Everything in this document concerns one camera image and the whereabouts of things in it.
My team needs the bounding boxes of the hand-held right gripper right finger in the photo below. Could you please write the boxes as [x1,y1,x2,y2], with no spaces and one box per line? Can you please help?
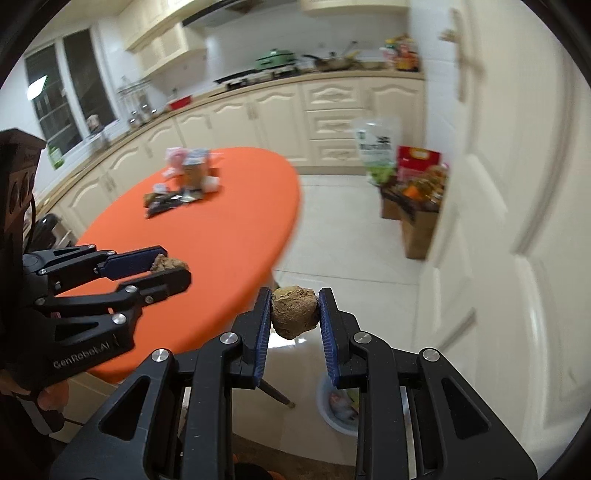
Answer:
[318,287,539,480]

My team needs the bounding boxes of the white door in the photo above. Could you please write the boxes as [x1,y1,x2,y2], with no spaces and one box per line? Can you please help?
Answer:
[416,0,578,462]

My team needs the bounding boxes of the yellow snack packet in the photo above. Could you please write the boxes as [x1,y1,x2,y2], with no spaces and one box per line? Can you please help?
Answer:
[182,150,213,188]

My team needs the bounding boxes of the cream cabinet drawer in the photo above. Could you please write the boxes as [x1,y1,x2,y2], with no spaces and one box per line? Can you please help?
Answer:
[303,80,363,109]
[307,141,365,162]
[305,111,363,139]

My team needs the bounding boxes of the range hood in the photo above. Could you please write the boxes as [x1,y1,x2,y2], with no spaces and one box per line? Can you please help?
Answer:
[182,0,301,28]

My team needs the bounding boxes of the cream lower kitchen cabinets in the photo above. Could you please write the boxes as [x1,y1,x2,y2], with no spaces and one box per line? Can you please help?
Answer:
[37,76,426,241]

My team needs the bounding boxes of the window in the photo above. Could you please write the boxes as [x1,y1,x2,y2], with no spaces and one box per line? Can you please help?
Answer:
[23,25,118,155]

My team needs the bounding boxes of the round orange table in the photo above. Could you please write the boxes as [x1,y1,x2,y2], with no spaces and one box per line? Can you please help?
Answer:
[55,147,303,384]

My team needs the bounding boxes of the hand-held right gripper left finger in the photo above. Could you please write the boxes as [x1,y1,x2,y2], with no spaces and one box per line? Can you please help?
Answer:
[58,287,274,480]

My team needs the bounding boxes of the metal door handle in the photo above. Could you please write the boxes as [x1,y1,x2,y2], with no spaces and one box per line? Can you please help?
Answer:
[438,9,483,102]

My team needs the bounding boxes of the black wrapper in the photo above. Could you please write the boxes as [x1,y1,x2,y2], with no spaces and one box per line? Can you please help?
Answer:
[147,187,204,217]

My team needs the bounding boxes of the pink plastic bag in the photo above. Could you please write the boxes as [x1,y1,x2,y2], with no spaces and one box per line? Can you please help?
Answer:
[164,147,188,178]

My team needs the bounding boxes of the person's legs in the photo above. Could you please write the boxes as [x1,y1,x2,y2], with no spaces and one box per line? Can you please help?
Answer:
[228,450,282,480]

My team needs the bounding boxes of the round table black legs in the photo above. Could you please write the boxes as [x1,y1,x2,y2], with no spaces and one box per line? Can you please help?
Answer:
[259,378,296,409]

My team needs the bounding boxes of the black rice cooker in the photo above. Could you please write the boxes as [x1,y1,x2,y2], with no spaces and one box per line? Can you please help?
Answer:
[32,215,63,252]

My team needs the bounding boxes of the blue plastic waste bin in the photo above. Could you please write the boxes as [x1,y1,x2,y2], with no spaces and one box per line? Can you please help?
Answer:
[316,374,365,437]

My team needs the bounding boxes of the red gift box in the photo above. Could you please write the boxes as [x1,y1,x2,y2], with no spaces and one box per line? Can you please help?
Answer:
[396,145,443,181]

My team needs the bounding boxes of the small lattice door cabinet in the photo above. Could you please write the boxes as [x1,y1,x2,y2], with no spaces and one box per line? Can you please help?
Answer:
[124,23,208,77]

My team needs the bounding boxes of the clear rice bag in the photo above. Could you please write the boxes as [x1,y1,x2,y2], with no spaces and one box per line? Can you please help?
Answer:
[353,117,400,185]

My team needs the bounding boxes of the small cardboard box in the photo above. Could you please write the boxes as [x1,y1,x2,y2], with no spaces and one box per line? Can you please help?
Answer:
[380,185,403,220]

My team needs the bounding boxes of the large cardboard box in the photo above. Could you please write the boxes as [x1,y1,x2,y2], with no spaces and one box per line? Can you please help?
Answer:
[401,203,441,261]

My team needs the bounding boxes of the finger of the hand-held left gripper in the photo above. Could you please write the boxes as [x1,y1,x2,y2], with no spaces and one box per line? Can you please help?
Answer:
[34,269,192,324]
[23,244,168,289]

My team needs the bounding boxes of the metal wok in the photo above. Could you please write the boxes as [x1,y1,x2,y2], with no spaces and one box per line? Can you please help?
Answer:
[302,41,358,72]

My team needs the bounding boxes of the green electric pot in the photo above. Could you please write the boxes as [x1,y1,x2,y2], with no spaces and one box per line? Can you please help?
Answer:
[255,48,297,71]

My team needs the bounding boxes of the gas stove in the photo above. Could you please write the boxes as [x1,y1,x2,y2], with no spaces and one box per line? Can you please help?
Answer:
[215,67,301,88]

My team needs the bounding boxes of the person's left hand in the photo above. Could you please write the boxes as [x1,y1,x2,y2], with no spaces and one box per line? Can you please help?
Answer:
[37,382,70,411]

